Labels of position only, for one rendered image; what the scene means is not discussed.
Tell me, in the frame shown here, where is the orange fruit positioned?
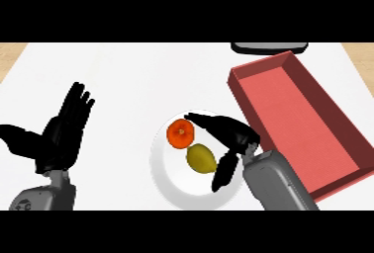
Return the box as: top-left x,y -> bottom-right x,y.
165,119 -> 196,150

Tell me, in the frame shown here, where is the red cardboard box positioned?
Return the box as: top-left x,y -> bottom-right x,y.
227,50 -> 374,204

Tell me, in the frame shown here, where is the yellow lemon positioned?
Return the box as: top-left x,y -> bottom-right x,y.
186,143 -> 218,175

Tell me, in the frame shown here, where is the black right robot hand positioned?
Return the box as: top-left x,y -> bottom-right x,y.
183,112 -> 261,194

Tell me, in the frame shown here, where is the white round plate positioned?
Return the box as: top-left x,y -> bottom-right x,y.
149,109 -> 246,211

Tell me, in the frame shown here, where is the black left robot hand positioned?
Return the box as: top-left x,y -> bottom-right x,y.
0,81 -> 95,175

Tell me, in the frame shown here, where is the dark grey appliance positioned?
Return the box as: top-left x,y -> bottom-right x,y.
228,42 -> 310,55

